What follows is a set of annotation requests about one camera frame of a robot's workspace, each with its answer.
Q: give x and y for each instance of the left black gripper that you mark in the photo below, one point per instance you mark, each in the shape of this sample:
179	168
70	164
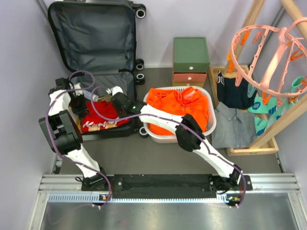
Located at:
83	110

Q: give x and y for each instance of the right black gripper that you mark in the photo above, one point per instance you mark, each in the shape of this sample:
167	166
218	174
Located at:
120	115

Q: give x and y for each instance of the white plastic basin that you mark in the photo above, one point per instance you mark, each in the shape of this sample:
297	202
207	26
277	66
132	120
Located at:
212	120

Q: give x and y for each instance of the orange garment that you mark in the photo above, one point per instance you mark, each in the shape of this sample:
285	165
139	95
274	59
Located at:
188	101

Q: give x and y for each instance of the black and white suitcase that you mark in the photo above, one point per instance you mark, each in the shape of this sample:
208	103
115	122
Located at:
97	43

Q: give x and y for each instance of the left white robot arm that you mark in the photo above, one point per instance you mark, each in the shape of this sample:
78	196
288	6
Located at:
60	128

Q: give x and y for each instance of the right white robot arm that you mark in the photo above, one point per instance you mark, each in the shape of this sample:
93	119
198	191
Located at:
187	131

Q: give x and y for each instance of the white tube bottle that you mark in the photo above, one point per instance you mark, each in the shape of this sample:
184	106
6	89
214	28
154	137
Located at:
90	96

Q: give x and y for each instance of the brown glass bottle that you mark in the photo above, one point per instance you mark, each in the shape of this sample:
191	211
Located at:
107	99

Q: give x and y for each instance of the red printed t-shirt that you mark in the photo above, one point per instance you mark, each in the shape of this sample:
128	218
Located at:
93	122

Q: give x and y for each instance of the small colourful drawer cabinet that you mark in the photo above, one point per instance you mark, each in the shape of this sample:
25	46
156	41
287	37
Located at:
191	61

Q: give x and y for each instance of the dark navy garment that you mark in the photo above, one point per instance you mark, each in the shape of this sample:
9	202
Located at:
239	97

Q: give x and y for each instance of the grey button shirt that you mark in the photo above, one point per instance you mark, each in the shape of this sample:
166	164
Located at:
234	128

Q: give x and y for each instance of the teal patterned sock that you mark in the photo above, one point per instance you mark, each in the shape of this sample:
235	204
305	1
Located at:
272	108

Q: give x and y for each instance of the pink round clip hanger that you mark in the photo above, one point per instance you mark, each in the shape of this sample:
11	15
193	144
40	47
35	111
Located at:
276	48

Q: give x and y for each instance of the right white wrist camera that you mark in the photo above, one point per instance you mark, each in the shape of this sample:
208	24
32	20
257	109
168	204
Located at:
114	90

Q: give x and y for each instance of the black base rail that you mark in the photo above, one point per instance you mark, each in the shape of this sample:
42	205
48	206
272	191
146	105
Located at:
168	186

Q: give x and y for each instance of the aluminium frame rail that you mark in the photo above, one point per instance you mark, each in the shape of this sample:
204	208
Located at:
272	204

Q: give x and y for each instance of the wooden drying rack frame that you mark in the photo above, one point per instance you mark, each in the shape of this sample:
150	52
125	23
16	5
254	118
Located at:
265	143

